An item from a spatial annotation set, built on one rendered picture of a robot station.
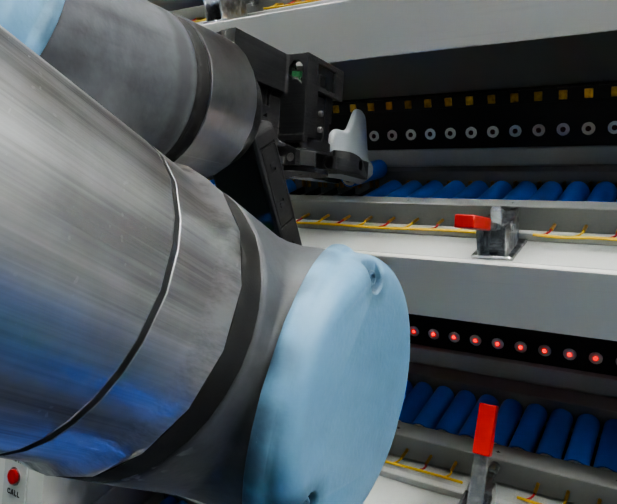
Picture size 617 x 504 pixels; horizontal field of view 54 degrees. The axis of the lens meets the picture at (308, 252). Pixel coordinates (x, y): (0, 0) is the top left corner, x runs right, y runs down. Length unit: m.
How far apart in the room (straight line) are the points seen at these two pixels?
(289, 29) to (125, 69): 0.26
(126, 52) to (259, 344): 0.18
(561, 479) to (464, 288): 0.15
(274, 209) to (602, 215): 0.22
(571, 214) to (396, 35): 0.18
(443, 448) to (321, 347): 0.36
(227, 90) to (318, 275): 0.20
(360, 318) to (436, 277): 0.27
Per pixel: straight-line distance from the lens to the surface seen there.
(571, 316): 0.42
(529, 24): 0.46
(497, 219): 0.43
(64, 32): 0.28
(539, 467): 0.50
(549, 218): 0.46
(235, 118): 0.35
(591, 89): 0.58
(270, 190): 0.41
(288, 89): 0.44
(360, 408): 0.19
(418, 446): 0.52
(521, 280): 0.42
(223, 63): 0.35
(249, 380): 0.16
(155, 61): 0.31
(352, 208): 0.51
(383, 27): 0.50
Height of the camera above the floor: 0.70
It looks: level
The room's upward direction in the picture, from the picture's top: 5 degrees clockwise
